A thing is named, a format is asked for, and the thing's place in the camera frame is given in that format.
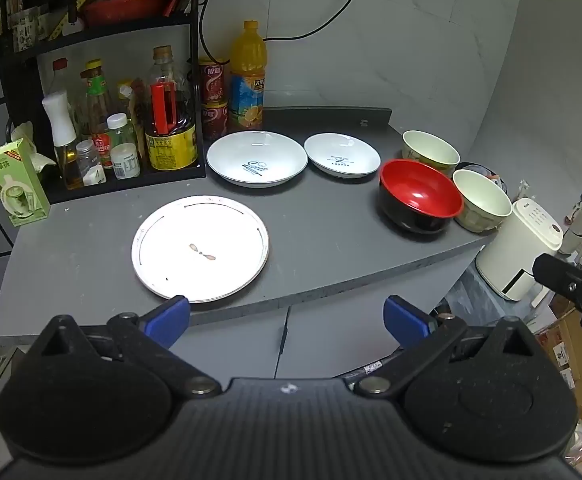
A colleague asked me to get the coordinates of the clear red-cap bottle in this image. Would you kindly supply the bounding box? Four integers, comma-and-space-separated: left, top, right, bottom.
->
51, 58, 79, 106

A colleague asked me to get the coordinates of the white jar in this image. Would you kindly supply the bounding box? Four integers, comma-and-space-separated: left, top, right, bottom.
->
111, 143, 142, 180

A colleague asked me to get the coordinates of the small white printed plate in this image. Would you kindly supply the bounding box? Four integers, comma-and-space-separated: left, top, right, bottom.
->
304, 133, 382, 179

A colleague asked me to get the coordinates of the red plastic basket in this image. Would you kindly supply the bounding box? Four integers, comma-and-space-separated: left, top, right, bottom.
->
81, 0, 168, 28

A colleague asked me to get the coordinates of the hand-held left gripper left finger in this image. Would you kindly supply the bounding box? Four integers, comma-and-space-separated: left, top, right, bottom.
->
31, 295, 222, 400

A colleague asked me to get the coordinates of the stack of seasoning packets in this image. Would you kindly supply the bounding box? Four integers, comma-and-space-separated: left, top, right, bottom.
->
0, 0, 84, 53

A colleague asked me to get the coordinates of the black trash bin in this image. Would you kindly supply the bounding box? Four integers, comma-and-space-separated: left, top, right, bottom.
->
453, 161, 509, 196

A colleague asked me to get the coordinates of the red and black bowl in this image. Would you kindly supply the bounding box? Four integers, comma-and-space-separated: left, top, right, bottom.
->
378, 159, 465, 234

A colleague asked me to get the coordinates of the cream bowl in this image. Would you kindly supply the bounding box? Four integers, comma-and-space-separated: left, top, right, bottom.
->
452, 169, 513, 233
402, 130, 460, 177

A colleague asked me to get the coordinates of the white crumpled cloth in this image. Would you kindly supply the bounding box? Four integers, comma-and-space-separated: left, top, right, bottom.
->
11, 121, 58, 172

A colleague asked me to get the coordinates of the clear spice jar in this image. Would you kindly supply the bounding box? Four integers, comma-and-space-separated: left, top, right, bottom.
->
76, 140, 108, 187

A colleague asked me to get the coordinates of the white-cap green bottle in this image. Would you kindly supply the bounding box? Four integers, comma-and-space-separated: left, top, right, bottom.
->
107, 113, 139, 161

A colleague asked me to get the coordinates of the cardboard box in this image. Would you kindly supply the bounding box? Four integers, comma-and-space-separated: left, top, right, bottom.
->
536, 305, 582, 411

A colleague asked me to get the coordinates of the white patterned plate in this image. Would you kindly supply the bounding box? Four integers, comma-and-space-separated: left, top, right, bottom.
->
131, 195, 270, 304

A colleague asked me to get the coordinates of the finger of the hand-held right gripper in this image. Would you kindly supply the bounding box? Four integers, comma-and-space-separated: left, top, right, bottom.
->
532, 252, 582, 337

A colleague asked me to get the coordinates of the green carton box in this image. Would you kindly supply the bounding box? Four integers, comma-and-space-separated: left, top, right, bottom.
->
0, 138, 52, 228

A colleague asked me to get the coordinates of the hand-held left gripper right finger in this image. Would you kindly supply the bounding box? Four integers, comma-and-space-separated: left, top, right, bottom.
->
353, 295, 548, 401

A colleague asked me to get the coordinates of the red can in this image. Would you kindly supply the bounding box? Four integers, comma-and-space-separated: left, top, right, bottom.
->
198, 57, 230, 103
201, 101, 229, 141

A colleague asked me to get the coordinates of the black metal rack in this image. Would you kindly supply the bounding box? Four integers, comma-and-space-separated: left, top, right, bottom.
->
0, 0, 206, 205

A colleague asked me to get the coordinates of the large white script-print plate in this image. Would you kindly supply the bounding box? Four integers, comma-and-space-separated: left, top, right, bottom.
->
206, 131, 308, 189

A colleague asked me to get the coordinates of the orange juice bottle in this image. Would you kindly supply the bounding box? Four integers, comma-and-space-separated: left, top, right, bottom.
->
228, 20, 268, 132

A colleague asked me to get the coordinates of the large red-handled dark bottle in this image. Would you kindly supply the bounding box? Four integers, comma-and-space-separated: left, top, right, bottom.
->
143, 46, 199, 172

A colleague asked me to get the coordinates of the white handheld appliance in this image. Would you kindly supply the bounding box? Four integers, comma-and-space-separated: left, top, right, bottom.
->
558, 200, 582, 256

